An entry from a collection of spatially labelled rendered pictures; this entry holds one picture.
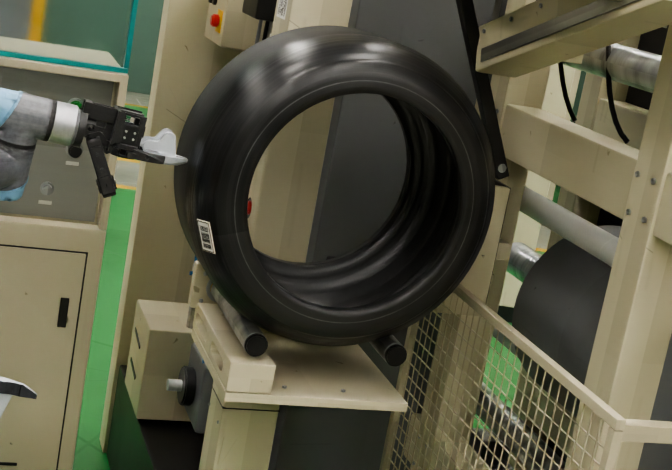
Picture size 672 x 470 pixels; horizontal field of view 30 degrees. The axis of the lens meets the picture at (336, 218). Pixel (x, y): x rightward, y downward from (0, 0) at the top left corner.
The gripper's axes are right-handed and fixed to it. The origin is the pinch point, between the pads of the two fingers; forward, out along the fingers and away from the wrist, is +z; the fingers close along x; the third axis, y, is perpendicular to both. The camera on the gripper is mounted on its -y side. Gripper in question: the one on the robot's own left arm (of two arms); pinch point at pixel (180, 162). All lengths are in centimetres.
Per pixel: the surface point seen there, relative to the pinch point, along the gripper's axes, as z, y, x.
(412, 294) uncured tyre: 47, -12, -13
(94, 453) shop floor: 26, -117, 134
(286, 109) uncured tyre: 13.1, 15.8, -12.9
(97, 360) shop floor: 35, -115, 214
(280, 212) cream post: 29.1, -9.7, 25.4
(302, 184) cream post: 32.1, -2.8, 25.3
